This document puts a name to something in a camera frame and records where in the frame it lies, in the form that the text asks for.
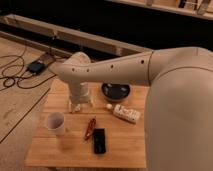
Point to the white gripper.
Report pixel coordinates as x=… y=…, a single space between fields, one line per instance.
x=79 y=93

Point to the white plastic bottle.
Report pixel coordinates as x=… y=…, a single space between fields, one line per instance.
x=124 y=113

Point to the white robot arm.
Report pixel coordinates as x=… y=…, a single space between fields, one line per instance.
x=178 y=115

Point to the dark ceramic bowl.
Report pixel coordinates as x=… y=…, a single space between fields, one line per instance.
x=115 y=92

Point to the white sponge block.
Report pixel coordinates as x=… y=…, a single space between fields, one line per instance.
x=73 y=108

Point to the black rectangular device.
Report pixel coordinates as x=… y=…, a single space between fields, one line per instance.
x=99 y=141

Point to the black power adapter box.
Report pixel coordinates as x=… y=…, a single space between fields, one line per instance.
x=35 y=67

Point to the wooden table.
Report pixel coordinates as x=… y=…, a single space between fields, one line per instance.
x=125 y=145

